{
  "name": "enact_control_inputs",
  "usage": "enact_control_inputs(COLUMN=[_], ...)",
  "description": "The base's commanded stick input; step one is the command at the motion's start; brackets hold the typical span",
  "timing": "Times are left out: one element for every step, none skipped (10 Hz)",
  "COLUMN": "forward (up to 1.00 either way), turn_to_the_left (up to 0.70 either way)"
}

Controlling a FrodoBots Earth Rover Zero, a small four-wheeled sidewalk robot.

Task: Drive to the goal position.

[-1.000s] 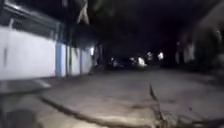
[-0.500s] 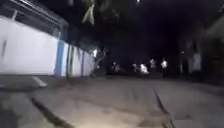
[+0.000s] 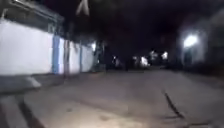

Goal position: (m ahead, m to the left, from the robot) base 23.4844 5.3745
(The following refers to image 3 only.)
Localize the grey concrete road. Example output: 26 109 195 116
0 68 224 128

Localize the building with lit lamp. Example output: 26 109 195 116
173 9 224 76

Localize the white wall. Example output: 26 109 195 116
0 19 98 77

